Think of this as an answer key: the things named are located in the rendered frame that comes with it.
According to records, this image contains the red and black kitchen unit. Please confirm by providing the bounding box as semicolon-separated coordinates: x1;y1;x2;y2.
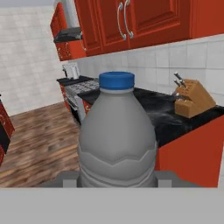
0;94;16;168

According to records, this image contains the red base cupboard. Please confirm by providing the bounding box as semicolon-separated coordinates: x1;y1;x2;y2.
154;114;224;188

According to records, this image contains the silver stove with hob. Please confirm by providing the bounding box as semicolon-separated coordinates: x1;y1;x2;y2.
64;78;102;126

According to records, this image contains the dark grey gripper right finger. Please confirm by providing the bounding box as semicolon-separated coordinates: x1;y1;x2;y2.
154;170;202;188

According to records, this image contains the red wall cupboard door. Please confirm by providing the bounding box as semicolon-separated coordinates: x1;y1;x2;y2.
127;0;193;50
95;0;131;53

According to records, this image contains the red wall cupboard panel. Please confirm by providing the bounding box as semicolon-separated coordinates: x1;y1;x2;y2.
190;0;224;39

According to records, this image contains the silver and black range hood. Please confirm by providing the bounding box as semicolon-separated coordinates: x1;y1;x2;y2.
52;0;84;45

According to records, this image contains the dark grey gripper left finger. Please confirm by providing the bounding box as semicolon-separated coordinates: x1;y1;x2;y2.
40;170;81;188

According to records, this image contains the knife with dark handle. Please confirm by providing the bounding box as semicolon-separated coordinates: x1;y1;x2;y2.
173;72;187;88
173;79;184;89

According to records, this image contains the silver curved cupboard handle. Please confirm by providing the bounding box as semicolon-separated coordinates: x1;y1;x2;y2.
123;0;135;39
116;2;128;41

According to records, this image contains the red wall cupboard run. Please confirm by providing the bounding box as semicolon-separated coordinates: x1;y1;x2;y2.
49;2;88;62

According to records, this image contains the grey bottle with blue cap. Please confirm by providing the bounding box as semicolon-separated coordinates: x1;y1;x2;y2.
77;71;158;188

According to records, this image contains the wooden knife block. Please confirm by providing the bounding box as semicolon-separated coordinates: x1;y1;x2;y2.
173;79;217;119

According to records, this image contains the white small appliance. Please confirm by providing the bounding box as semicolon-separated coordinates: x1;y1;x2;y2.
61;62;81;81

